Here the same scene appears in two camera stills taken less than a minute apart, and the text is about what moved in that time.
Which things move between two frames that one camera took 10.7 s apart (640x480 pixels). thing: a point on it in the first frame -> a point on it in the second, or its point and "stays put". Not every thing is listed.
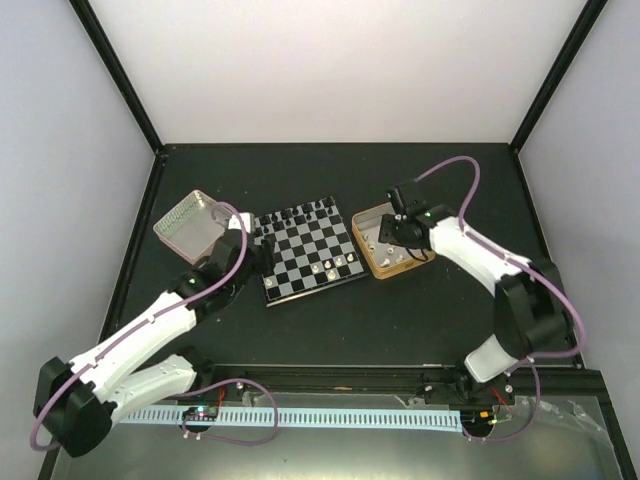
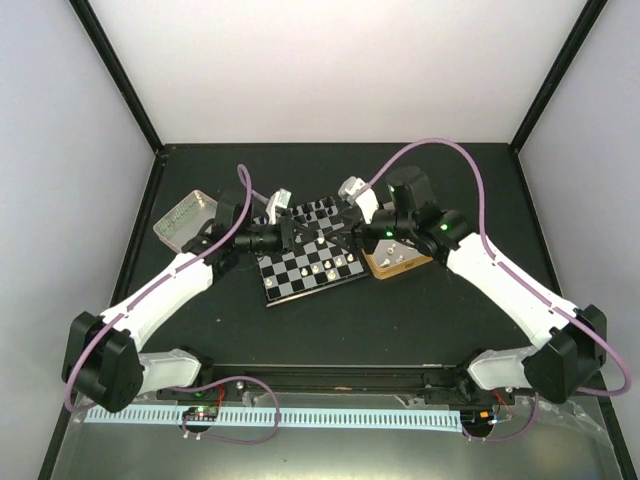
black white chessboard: x=312 y=247 stays put
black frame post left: x=118 y=72 stays put
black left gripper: x=265 y=260 -> x=286 y=228
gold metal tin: x=381 y=260 stays put
